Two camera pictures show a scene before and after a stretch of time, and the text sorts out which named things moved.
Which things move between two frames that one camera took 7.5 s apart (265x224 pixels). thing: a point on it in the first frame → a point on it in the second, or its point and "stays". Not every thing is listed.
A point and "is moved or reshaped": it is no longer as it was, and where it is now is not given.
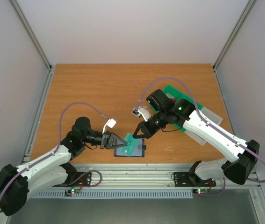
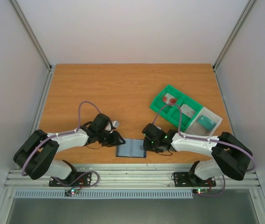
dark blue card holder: x=139 y=150 stays
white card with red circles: x=169 y=96 stays
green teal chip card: x=129 y=148 is moved or reshaped
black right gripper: x=148 y=126 → x=151 y=144
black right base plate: x=187 y=179 stays
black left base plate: x=77 y=178 stays
